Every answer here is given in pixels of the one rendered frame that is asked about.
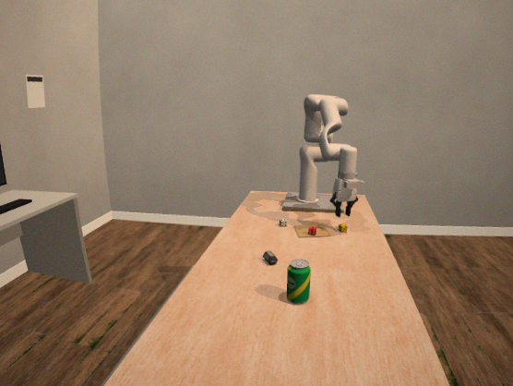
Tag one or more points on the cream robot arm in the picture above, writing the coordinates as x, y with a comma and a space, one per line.
330, 109

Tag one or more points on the tan square mat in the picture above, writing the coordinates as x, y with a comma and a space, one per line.
302, 230

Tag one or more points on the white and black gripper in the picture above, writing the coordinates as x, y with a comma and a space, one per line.
343, 194

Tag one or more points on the green drink can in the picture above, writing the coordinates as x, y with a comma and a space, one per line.
298, 281

